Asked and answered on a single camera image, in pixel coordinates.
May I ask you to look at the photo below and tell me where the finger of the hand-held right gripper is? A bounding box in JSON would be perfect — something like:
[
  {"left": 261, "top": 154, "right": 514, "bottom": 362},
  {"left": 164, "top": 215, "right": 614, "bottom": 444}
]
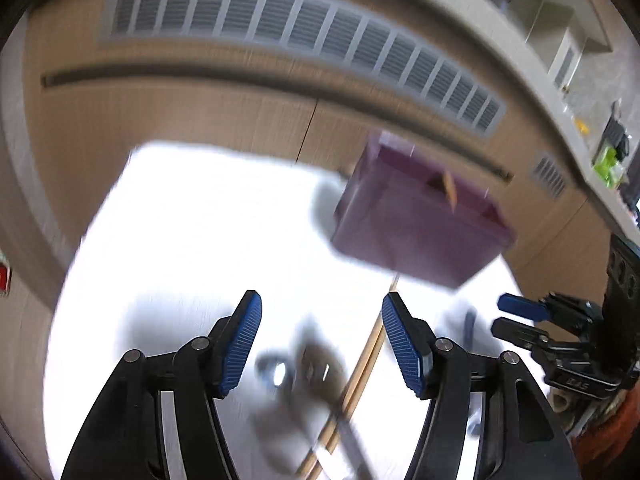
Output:
[
  {"left": 490, "top": 317, "right": 596, "bottom": 361},
  {"left": 496, "top": 292, "right": 603, "bottom": 328}
]

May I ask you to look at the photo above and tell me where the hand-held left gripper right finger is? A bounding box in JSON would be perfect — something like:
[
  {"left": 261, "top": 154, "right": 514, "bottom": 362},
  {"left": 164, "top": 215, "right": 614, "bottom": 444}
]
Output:
[{"left": 381, "top": 292, "right": 583, "bottom": 480}]

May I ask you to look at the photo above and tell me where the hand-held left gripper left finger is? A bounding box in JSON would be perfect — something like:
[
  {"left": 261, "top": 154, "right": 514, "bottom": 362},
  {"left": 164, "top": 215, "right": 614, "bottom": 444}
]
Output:
[{"left": 60, "top": 290, "right": 263, "bottom": 480}]

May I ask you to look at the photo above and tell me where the metal spoon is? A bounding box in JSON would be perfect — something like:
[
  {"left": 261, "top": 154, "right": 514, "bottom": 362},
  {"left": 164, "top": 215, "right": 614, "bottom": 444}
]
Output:
[{"left": 255, "top": 352, "right": 297, "bottom": 392}]

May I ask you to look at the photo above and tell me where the purple utensil container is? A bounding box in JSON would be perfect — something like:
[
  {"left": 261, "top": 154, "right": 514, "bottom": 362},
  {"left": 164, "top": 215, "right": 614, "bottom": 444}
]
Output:
[{"left": 330, "top": 130, "right": 516, "bottom": 290}]

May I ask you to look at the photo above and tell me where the person's right forearm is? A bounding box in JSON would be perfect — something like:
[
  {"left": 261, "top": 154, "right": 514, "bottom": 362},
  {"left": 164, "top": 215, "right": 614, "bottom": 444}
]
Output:
[{"left": 570, "top": 392, "right": 640, "bottom": 480}]

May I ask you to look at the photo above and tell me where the small grey vent grille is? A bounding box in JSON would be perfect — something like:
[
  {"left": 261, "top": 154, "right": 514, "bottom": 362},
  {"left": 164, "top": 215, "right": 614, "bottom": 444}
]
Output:
[{"left": 531, "top": 155, "right": 568, "bottom": 198}]

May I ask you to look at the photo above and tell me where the green packet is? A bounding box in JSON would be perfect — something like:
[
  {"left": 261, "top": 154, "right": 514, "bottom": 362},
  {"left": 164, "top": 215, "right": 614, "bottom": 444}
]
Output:
[{"left": 592, "top": 145, "right": 623, "bottom": 187}]

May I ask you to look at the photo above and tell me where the black rack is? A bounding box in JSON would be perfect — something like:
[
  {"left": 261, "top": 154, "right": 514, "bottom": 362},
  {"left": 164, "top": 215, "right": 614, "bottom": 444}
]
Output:
[{"left": 602, "top": 102, "right": 631, "bottom": 157}]

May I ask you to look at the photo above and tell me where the wooden cabinet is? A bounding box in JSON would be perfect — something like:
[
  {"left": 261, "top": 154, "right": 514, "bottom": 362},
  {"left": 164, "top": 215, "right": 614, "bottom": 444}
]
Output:
[{"left": 0, "top": 0, "right": 621, "bottom": 311}]

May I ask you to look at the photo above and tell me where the white cabinet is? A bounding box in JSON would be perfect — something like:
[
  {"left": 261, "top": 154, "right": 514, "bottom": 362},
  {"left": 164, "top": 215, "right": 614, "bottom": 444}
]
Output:
[{"left": 520, "top": 0, "right": 616, "bottom": 91}]

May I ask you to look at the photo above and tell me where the large grey vent grille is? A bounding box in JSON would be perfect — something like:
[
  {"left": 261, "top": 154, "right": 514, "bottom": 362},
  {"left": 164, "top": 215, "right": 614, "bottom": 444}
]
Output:
[{"left": 102, "top": 0, "right": 507, "bottom": 136}]

